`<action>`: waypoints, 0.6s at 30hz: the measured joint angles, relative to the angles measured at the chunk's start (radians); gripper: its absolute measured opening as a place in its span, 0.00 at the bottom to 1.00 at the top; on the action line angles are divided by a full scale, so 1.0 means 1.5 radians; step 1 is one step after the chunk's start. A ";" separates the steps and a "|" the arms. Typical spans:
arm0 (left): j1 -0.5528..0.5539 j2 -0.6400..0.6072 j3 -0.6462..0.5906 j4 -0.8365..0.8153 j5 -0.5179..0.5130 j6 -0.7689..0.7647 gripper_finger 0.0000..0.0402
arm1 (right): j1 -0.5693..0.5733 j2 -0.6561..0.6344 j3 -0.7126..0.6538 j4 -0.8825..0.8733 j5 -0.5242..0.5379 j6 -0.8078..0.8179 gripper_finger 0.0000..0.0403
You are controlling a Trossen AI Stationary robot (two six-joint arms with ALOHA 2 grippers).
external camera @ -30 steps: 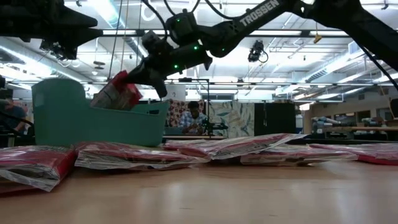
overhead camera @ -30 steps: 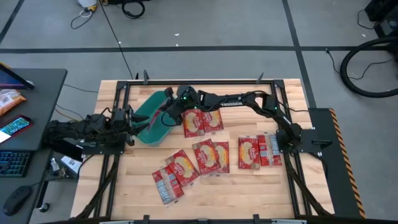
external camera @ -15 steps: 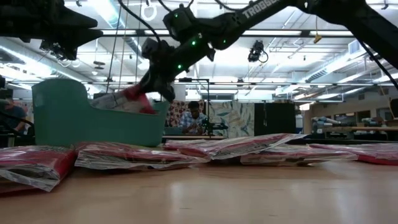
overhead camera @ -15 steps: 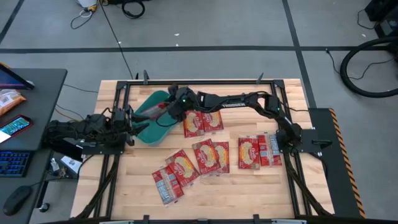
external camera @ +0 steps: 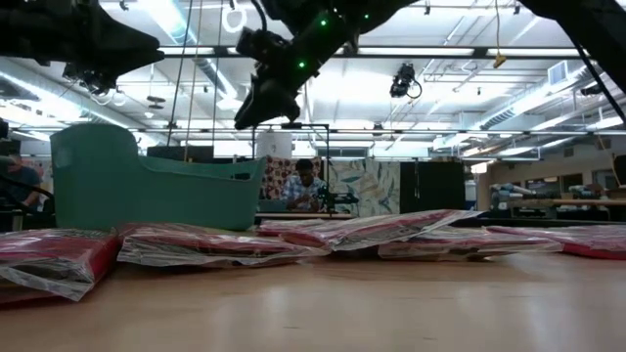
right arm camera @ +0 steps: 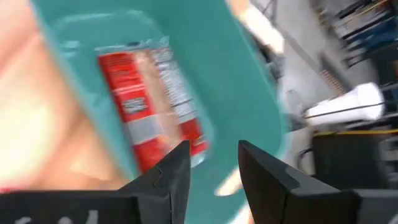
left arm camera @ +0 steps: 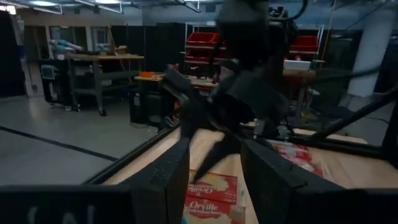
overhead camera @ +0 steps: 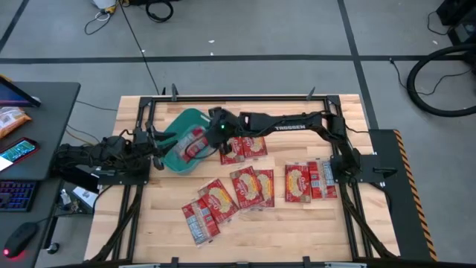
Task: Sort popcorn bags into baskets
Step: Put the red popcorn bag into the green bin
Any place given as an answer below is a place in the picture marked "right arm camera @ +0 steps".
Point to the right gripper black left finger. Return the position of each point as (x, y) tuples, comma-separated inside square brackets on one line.
[(171, 193)]

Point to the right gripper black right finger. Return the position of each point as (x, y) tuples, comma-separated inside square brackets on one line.
[(280, 199)]

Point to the red popcorn bag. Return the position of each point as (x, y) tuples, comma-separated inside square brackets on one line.
[(133, 93)]

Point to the black computer case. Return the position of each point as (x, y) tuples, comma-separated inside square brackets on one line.
[(348, 161)]

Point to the white cylinder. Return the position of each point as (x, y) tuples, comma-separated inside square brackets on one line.
[(351, 105)]

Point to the teal plastic basket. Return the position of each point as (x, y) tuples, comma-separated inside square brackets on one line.
[(224, 77)]

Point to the dark equipment rack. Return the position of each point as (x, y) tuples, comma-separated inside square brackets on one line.
[(367, 31)]

